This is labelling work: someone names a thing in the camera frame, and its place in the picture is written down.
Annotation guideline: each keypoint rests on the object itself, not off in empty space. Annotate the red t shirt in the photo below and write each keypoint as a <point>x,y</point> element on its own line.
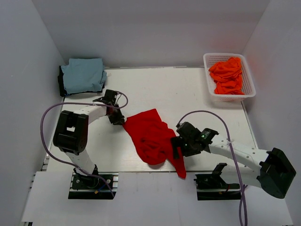
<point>152,140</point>

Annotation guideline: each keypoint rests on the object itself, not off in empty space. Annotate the orange t shirt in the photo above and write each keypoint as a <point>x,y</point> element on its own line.
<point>227,77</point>

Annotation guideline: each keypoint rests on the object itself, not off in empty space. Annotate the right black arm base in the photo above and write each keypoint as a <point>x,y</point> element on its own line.
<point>211,187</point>

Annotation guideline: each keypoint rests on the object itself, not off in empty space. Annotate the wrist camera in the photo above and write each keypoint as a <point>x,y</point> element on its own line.
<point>208,134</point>
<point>109,98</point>

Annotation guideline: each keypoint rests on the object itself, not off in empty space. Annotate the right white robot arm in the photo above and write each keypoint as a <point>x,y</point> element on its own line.
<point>268,170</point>

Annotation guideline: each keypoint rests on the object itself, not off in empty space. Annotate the folded light blue t shirt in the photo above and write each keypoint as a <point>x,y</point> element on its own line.
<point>82,75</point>

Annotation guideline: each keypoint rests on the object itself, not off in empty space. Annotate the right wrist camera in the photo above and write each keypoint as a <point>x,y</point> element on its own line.
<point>208,134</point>

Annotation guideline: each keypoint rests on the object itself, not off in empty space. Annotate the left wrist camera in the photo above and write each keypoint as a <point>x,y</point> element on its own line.
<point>109,98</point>

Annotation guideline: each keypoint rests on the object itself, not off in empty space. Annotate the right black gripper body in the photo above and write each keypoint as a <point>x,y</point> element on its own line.
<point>188,149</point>

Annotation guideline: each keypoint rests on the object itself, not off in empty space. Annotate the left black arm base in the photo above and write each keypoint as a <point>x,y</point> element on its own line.
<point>83,188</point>

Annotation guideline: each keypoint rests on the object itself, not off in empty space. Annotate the white plastic basket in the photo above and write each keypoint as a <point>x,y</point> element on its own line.
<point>248,87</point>

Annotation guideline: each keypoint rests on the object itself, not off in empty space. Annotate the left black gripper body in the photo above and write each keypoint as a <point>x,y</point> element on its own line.
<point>116,117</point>

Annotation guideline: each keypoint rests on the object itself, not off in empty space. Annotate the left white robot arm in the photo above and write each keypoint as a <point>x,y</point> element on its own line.
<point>72,132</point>

